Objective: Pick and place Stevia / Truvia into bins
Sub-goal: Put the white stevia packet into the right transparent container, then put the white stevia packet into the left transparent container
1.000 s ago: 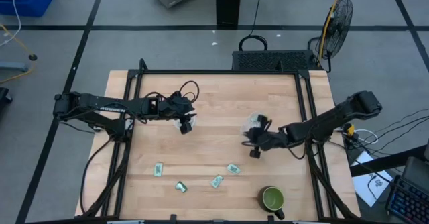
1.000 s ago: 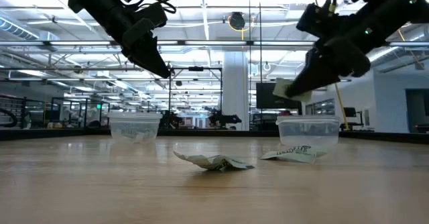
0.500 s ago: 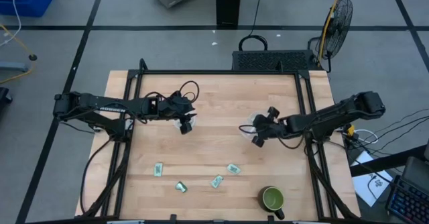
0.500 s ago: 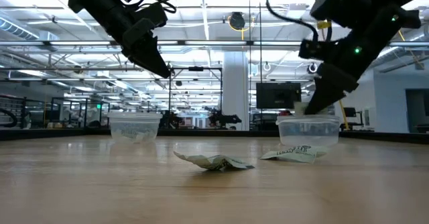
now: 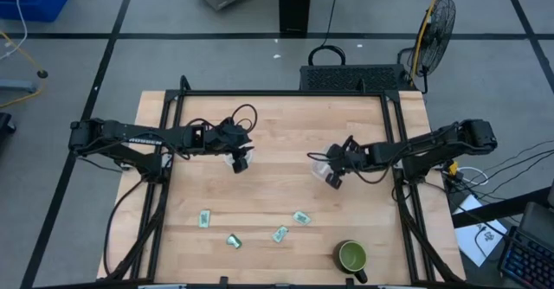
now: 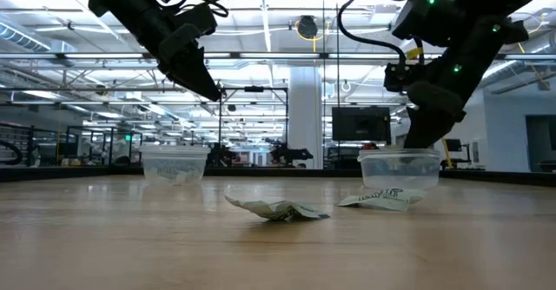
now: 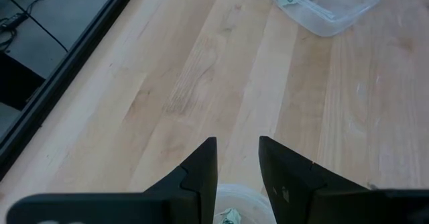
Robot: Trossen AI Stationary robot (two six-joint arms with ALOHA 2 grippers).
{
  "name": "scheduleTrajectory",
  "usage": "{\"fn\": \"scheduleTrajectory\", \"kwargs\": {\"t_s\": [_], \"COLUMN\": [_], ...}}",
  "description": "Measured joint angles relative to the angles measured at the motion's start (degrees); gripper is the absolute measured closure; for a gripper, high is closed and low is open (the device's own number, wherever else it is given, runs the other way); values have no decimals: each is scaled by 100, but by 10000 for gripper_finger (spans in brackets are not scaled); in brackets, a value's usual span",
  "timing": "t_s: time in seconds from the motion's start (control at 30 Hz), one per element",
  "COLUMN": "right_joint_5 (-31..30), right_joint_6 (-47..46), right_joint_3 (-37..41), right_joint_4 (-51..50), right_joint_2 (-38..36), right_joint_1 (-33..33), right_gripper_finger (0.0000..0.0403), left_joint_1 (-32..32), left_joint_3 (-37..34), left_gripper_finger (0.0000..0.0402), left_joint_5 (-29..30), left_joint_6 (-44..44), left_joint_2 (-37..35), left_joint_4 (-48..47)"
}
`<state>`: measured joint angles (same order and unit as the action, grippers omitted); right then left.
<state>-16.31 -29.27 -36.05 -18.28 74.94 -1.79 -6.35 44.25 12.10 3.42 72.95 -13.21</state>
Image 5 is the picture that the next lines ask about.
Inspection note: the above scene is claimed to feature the round clear plastic container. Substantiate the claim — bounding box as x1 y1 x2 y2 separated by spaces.
223 146 256 169

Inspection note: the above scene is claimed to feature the squarish clear plastic container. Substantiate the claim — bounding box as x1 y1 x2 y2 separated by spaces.
309 157 337 183

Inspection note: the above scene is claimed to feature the black perforated metal case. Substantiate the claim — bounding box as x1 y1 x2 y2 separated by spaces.
299 63 412 93

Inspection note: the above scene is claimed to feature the black mug green inside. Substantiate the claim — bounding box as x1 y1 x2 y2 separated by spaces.
332 239 370 285

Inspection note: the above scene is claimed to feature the black tower box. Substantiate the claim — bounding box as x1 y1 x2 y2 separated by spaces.
278 0 313 38

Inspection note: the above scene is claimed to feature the white printed paper sheet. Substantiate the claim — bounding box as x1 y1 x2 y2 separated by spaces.
452 193 508 267

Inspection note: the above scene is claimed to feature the black floor fan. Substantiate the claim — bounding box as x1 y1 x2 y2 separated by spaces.
396 0 458 94

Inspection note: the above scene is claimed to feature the black metal beam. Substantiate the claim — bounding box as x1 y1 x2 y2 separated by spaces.
452 187 553 229

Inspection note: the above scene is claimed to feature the backlit black keyboard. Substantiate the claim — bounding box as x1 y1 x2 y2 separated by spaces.
497 226 554 289

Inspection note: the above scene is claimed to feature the grey metal cart leg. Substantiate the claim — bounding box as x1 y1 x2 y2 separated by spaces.
0 79 38 94

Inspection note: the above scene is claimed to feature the black chair foot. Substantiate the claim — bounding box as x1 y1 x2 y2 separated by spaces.
0 112 17 134

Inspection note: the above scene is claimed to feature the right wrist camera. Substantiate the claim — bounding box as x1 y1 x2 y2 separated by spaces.
325 170 344 190

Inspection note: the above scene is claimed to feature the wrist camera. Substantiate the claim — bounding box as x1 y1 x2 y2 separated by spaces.
231 153 250 175
325 170 344 190

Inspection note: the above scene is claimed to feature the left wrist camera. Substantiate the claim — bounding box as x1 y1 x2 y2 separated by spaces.
231 153 250 175

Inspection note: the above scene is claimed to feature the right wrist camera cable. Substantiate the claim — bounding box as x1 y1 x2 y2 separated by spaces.
306 135 393 185

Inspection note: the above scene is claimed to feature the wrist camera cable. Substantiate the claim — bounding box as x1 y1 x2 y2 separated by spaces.
186 103 259 135
306 135 393 185

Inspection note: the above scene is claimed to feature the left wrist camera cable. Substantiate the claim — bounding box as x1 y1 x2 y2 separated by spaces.
186 103 259 135

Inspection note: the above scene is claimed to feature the black aluminium table frame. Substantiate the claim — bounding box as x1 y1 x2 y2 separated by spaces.
97 75 467 289

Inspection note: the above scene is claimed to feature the black looped floor cable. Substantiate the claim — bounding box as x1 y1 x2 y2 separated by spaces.
307 0 347 67

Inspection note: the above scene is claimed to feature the white cable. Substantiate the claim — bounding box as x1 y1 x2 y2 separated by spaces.
0 0 29 61
456 165 490 187

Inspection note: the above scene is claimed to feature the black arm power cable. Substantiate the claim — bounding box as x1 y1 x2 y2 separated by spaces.
102 178 146 277

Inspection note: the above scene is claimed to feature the yellow cable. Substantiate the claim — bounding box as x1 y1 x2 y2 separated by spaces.
0 29 48 110
409 0 446 78

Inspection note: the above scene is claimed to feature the black cable bundle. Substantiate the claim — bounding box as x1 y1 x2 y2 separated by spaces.
441 139 554 203

